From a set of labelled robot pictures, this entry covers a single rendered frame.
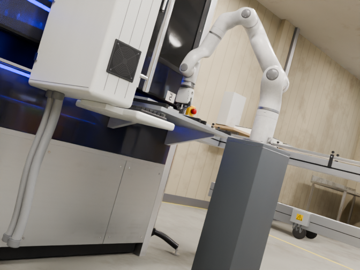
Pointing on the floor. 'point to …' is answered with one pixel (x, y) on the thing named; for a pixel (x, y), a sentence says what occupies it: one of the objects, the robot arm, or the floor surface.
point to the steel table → (335, 189)
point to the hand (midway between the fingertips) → (180, 112)
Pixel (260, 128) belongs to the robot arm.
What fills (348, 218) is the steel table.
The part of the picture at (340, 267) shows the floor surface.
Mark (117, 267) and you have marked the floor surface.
